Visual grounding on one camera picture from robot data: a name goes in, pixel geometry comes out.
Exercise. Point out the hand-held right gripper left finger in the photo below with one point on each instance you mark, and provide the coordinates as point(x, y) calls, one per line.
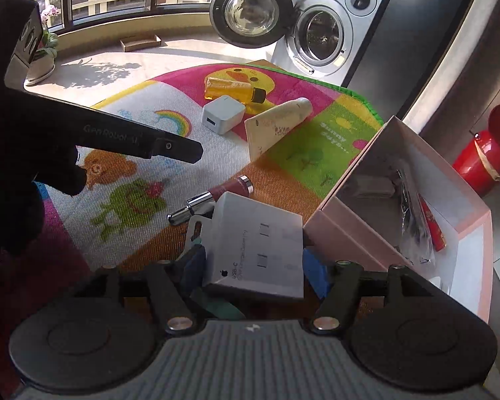
point(195, 263)

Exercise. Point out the yellow liquid bottle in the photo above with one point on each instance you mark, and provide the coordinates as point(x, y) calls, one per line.
point(229, 89)

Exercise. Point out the red watering can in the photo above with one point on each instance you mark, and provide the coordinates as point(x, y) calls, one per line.
point(481, 154)

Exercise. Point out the dark grey cabinet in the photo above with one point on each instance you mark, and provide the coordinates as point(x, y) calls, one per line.
point(400, 41)

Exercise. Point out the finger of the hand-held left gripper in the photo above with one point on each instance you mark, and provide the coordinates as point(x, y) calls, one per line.
point(179, 149)

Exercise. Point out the cream cosmetic tube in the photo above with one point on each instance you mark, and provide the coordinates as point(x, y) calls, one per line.
point(275, 123)

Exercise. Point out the pink cardboard box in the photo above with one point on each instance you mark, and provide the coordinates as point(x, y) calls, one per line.
point(350, 233)

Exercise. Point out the red small tube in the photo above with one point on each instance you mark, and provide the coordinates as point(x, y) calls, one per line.
point(433, 223)

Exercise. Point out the clear plastic packet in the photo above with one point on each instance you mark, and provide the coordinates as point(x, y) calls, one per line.
point(412, 216)

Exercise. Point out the silver washing machine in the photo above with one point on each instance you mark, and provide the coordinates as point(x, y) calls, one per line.
point(316, 29)

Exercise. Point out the pink silver lipstick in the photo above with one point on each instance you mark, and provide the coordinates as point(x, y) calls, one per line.
point(229, 189)

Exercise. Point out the flat cardboard tray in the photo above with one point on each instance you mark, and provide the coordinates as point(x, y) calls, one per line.
point(141, 42)

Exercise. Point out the person's left hand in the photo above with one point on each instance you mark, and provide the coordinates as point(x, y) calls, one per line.
point(54, 171)

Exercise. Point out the potted pink orchid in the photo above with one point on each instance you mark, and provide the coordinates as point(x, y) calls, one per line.
point(46, 50)

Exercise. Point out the colourful cartoon play mat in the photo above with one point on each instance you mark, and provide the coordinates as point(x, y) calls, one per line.
point(150, 104)

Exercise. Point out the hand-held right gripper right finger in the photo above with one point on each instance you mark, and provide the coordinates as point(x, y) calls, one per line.
point(316, 276)

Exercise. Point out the white charger cube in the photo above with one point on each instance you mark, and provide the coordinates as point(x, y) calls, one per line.
point(223, 114)

